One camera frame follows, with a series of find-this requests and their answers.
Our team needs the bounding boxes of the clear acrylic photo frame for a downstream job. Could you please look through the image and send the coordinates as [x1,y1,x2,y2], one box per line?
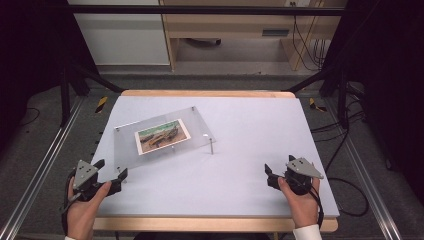
[113,105,217,173]

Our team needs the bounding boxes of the white cabinet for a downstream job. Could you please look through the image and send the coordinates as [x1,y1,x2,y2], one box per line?
[67,0,171,66]

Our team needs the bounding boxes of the person's right hand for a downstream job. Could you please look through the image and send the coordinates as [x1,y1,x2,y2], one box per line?
[277,177,322,230]

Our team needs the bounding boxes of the wooden table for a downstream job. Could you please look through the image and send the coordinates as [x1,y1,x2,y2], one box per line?
[90,89,340,233]

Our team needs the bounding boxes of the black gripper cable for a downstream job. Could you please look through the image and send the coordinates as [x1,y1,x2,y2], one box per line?
[59,168,78,234]
[308,186,325,231]

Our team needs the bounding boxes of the yellow black tape marker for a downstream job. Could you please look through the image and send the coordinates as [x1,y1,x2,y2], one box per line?
[94,95,110,115]
[307,97,328,114]

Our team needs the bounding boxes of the black metal stand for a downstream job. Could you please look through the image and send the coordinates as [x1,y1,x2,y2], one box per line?
[285,64,352,130]
[59,62,125,128]

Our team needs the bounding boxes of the hanging black cables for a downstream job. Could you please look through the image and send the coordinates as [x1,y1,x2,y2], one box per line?
[291,1,329,72]

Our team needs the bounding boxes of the person's dark clothing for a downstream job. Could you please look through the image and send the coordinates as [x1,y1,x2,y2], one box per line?
[132,232,272,240]

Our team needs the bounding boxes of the aluminium rail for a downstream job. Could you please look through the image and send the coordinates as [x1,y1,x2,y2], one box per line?
[0,96,86,240]
[323,98,404,240]

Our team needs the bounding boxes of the landscape photo print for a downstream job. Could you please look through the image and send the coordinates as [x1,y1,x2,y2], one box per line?
[134,118,192,156]

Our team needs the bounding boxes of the thin black floor cable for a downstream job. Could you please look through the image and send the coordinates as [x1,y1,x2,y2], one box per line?
[19,106,41,127]

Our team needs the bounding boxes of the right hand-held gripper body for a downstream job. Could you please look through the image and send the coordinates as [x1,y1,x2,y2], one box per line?
[282,156,325,197]

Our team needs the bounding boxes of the yellow cable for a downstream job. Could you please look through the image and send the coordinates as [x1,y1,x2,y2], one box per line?
[295,0,325,72]

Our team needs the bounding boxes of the black elongated object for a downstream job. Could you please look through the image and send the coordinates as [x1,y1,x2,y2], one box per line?
[184,37,223,47]

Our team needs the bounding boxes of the light wooden desk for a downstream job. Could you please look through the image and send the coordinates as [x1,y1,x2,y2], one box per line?
[159,0,348,72]

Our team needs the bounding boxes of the dark curtain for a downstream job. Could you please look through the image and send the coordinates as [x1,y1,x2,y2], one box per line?
[0,0,100,153]
[319,0,424,204]

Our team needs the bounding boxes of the person's left hand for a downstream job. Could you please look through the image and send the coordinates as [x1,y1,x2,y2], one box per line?
[66,180,113,235]

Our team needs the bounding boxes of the black horizontal frame bar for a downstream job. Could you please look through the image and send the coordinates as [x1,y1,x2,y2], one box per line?
[66,4,346,17]

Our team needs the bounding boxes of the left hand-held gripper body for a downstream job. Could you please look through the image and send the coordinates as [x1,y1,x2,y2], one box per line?
[66,159,114,203]

